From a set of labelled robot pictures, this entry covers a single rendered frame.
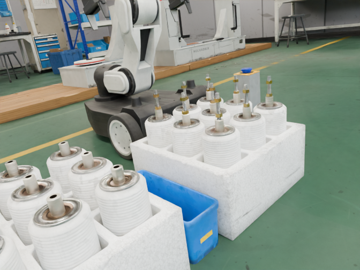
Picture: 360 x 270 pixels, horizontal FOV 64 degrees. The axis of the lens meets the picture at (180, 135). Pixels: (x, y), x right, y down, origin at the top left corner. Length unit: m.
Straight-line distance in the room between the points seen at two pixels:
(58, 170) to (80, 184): 0.12
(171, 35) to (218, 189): 2.98
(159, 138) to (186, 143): 0.12
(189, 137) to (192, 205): 0.18
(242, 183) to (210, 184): 0.08
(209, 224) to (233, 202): 0.08
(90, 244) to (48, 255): 0.06
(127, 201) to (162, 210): 0.08
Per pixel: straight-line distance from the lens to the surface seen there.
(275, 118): 0.88
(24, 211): 0.59
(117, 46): 3.21
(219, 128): 0.72
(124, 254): 0.53
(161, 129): 0.85
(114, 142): 1.31
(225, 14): 4.56
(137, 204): 0.54
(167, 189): 0.82
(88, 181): 0.62
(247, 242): 0.77
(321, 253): 0.76
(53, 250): 0.51
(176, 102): 1.34
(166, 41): 3.56
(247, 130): 0.78
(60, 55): 5.29
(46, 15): 7.21
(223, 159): 0.71
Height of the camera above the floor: 0.51
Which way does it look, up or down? 20 degrees down
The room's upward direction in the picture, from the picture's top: 8 degrees counter-clockwise
